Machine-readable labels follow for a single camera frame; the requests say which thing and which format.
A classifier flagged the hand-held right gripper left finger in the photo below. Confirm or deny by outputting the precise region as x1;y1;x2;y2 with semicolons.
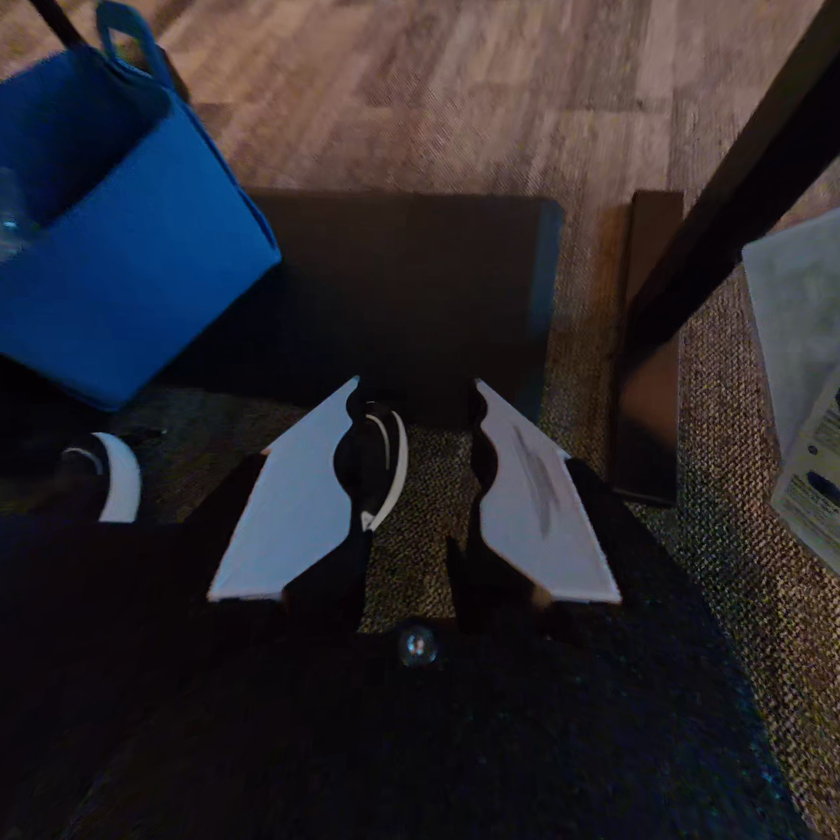
206;377;372;605

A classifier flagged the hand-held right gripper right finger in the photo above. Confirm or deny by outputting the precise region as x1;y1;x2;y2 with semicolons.
465;378;623;609

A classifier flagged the white labelled packet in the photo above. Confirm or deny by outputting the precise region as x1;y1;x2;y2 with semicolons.
768;368;840;578

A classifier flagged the blue fabric basket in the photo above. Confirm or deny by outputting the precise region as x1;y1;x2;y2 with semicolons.
0;0;283;414

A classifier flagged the black table leg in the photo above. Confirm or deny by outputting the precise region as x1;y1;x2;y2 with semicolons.
611;0;840;506

